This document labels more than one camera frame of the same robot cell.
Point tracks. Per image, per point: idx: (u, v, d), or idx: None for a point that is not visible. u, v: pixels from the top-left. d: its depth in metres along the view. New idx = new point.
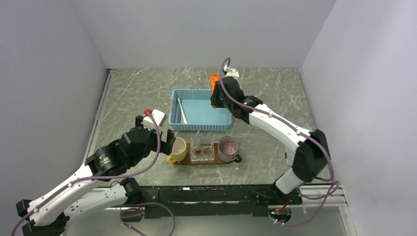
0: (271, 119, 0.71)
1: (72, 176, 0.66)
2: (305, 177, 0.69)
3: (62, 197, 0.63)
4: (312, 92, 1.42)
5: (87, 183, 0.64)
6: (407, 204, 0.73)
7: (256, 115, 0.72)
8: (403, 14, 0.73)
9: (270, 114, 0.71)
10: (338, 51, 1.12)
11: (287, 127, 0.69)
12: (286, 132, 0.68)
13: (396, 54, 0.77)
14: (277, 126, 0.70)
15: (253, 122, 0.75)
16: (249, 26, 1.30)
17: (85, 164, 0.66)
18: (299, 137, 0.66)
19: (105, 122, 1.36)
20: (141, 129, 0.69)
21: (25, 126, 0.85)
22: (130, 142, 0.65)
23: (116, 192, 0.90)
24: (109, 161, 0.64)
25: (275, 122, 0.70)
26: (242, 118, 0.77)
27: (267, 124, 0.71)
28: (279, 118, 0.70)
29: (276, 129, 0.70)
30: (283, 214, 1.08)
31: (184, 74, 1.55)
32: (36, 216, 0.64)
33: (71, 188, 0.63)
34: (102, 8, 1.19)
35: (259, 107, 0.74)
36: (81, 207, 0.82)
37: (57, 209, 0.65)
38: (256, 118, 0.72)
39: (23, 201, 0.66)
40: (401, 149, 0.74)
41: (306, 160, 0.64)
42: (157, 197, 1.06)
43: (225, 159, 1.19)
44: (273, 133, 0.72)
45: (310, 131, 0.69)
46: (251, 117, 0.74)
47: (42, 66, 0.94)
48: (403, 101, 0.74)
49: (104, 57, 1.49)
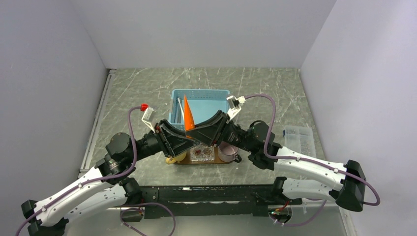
0: (300, 162, 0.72)
1: (81, 178, 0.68)
2: (353, 211, 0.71)
3: (72, 196, 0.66)
4: (312, 92, 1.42)
5: (96, 185, 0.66)
6: (408, 205, 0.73)
7: (284, 162, 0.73)
8: (404, 14, 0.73)
9: (298, 158, 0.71)
10: (338, 52, 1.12)
11: (323, 167, 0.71)
12: (324, 173, 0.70)
13: (397, 54, 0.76)
14: (312, 168, 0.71)
15: (282, 168, 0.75)
16: (250, 26, 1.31)
17: (95, 168, 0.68)
18: (339, 176, 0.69)
19: (105, 122, 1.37)
20: (121, 134, 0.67)
21: (25, 125, 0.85)
22: (114, 152, 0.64)
23: (116, 193, 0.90)
24: (118, 165, 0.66)
25: (305, 164, 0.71)
26: (262, 166, 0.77)
27: (298, 168, 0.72)
28: (308, 159, 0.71)
29: (311, 172, 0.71)
30: (283, 214, 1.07)
31: (184, 74, 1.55)
32: (43, 215, 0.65)
33: (81, 188, 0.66)
34: (102, 8, 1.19)
35: (282, 153, 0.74)
36: (80, 209, 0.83)
37: (65, 208, 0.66)
38: (285, 165, 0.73)
39: (29, 202, 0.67)
40: (400, 150, 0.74)
41: (355, 196, 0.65)
42: (157, 197, 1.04)
43: (225, 159, 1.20)
44: (307, 175, 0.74)
45: (346, 164, 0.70)
46: (278, 165, 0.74)
47: (42, 66, 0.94)
48: (402, 102, 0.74)
49: (104, 57, 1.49)
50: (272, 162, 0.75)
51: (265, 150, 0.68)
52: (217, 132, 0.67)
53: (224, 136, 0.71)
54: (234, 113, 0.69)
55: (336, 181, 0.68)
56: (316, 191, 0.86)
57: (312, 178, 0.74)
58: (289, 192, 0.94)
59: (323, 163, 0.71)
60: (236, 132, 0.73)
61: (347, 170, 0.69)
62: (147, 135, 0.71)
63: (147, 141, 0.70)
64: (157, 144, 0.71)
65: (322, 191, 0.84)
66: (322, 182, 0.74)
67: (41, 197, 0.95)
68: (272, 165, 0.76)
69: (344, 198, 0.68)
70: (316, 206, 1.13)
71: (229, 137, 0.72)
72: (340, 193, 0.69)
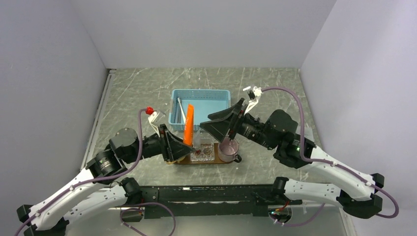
0: (334, 169, 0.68)
1: (73, 180, 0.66)
2: (358, 217, 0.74)
3: (64, 200, 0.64)
4: (312, 92, 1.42)
5: (88, 186, 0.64)
6: (409, 206, 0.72)
7: (318, 164, 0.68)
8: (404, 15, 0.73)
9: (334, 164, 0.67)
10: (338, 52, 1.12)
11: (356, 178, 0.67)
12: (356, 184, 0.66)
13: (398, 55, 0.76)
14: (346, 178, 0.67)
15: (310, 169, 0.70)
16: (250, 26, 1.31)
17: (86, 168, 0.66)
18: (369, 189, 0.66)
19: (105, 122, 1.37)
20: (127, 131, 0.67)
21: (25, 125, 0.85)
22: (117, 146, 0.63)
23: (116, 193, 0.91)
24: (109, 164, 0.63)
25: (340, 172, 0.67)
26: (290, 163, 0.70)
27: (330, 174, 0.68)
28: (343, 166, 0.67)
29: (342, 181, 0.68)
30: (283, 214, 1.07)
31: (184, 74, 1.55)
32: (38, 220, 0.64)
33: (73, 191, 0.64)
34: (102, 7, 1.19)
35: (315, 155, 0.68)
36: (80, 210, 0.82)
37: (60, 212, 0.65)
38: (318, 168, 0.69)
39: (24, 207, 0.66)
40: (401, 151, 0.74)
41: (377, 211, 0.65)
42: (157, 197, 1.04)
43: (225, 159, 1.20)
44: (335, 182, 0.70)
45: (373, 178, 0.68)
46: (310, 166, 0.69)
47: (41, 66, 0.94)
48: (402, 103, 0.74)
49: (104, 57, 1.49)
50: (303, 162, 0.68)
51: (301, 147, 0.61)
52: (227, 127, 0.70)
53: (239, 130, 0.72)
54: (250, 106, 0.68)
55: (367, 195, 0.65)
56: (322, 195, 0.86)
57: (338, 185, 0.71)
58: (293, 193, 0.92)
59: (358, 174, 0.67)
60: (253, 127, 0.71)
61: (375, 183, 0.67)
62: (149, 136, 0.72)
63: (148, 142, 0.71)
64: (157, 145, 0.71)
65: (329, 196, 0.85)
66: (343, 189, 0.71)
67: (40, 198, 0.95)
68: (301, 163, 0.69)
69: (364, 209, 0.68)
70: (316, 207, 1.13)
71: (245, 130, 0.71)
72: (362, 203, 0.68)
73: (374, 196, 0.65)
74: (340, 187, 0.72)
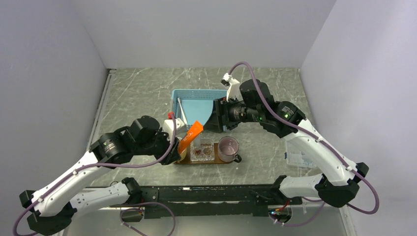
0: (318, 146, 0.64)
1: (76, 164, 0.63)
2: (331, 206, 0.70)
3: (67, 185, 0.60)
4: (312, 92, 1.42)
5: (92, 170, 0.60)
6: (410, 205, 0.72)
7: (303, 137, 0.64)
8: (403, 14, 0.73)
9: (319, 139, 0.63)
10: (338, 51, 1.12)
11: (338, 161, 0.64)
12: (336, 166, 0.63)
13: (398, 53, 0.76)
14: (328, 157, 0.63)
15: (289, 140, 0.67)
16: (250, 25, 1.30)
17: (90, 151, 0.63)
18: (348, 175, 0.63)
19: (105, 122, 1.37)
20: (150, 118, 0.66)
21: (25, 125, 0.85)
22: (141, 128, 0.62)
23: (119, 190, 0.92)
24: (114, 147, 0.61)
25: (323, 150, 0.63)
26: (275, 130, 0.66)
27: (312, 149, 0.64)
28: (328, 145, 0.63)
29: (320, 158, 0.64)
30: (283, 214, 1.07)
31: (184, 74, 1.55)
32: (41, 205, 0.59)
33: (76, 175, 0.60)
34: (102, 7, 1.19)
35: (304, 125, 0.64)
36: (87, 200, 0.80)
37: (63, 198, 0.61)
38: (301, 141, 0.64)
39: (27, 192, 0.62)
40: (401, 150, 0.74)
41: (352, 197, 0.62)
42: (157, 197, 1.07)
43: (225, 159, 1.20)
44: (313, 159, 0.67)
45: (357, 165, 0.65)
46: (292, 136, 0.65)
47: (42, 67, 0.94)
48: (402, 103, 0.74)
49: (104, 57, 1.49)
50: (288, 130, 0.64)
51: (262, 99, 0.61)
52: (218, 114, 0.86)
53: (229, 116, 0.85)
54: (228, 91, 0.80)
55: (343, 181, 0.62)
56: (306, 185, 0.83)
57: (316, 164, 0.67)
58: (286, 189, 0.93)
59: (341, 157, 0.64)
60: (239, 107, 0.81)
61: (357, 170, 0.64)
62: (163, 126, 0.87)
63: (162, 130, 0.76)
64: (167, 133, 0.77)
65: (310, 185, 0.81)
66: (321, 170, 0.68)
67: None
68: (286, 131, 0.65)
69: (334, 192, 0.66)
70: (316, 206, 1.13)
71: (233, 112, 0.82)
72: (336, 188, 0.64)
73: (351, 182, 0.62)
74: (314, 163, 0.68)
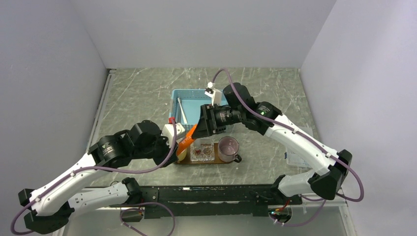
0: (295, 136, 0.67)
1: (74, 165, 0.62)
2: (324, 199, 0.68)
3: (64, 187, 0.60)
4: (312, 92, 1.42)
5: (90, 173, 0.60)
6: (410, 205, 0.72)
7: (280, 130, 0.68)
8: (404, 14, 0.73)
9: (294, 131, 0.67)
10: (338, 51, 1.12)
11: (317, 148, 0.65)
12: (314, 154, 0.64)
13: (398, 54, 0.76)
14: (306, 145, 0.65)
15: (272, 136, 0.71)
16: (250, 25, 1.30)
17: (89, 153, 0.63)
18: (328, 161, 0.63)
19: (105, 122, 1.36)
20: (152, 123, 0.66)
21: (25, 125, 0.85)
22: (141, 132, 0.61)
23: (119, 191, 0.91)
24: (112, 150, 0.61)
25: (300, 139, 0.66)
26: (254, 128, 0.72)
27: (290, 141, 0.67)
28: (304, 134, 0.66)
29: (300, 148, 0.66)
30: (283, 214, 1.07)
31: (184, 74, 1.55)
32: (38, 206, 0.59)
33: (74, 177, 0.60)
34: (102, 8, 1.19)
35: (280, 120, 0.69)
36: (86, 200, 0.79)
37: (60, 199, 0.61)
38: (279, 133, 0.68)
39: (25, 191, 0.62)
40: (401, 150, 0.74)
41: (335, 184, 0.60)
42: (157, 197, 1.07)
43: (225, 159, 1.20)
44: (296, 151, 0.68)
45: (339, 153, 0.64)
46: (270, 131, 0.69)
47: (42, 67, 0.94)
48: (402, 103, 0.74)
49: (104, 57, 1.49)
50: (266, 126, 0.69)
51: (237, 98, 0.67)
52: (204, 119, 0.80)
53: (217, 121, 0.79)
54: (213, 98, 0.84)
55: (324, 167, 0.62)
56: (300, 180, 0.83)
57: (301, 156, 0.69)
58: (284, 187, 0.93)
59: (318, 144, 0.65)
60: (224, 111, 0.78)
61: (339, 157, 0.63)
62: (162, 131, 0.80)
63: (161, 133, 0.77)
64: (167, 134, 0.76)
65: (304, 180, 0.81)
66: (308, 162, 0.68)
67: None
68: (264, 128, 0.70)
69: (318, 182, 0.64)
70: (316, 206, 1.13)
71: (219, 117, 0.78)
72: (320, 177, 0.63)
73: (333, 168, 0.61)
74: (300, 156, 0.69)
